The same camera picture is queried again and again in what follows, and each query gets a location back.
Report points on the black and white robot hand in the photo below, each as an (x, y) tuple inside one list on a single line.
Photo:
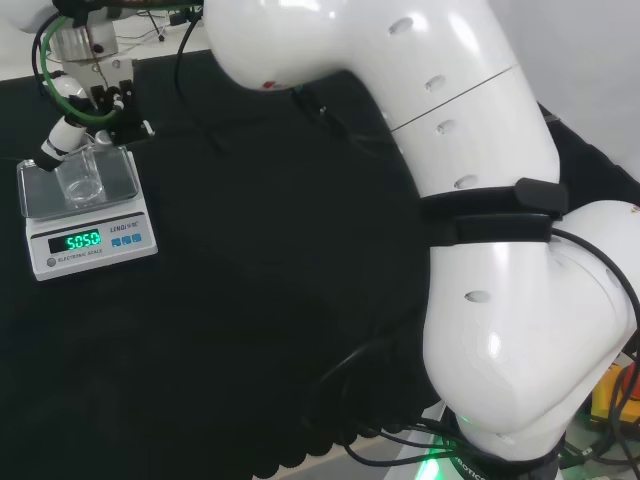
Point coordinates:
[(120, 115)]

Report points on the small clear glass beaker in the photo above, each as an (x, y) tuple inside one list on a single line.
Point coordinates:
[(82, 189)]

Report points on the white electronic balance steel pan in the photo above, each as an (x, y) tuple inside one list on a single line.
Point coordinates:
[(100, 260)]

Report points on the black power adapter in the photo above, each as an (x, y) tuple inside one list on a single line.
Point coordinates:
[(177, 19)]

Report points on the black bench cloth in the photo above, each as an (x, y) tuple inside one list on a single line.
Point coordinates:
[(250, 260)]

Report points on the yellow stop button box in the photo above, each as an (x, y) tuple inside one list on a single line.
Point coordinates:
[(605, 395)]

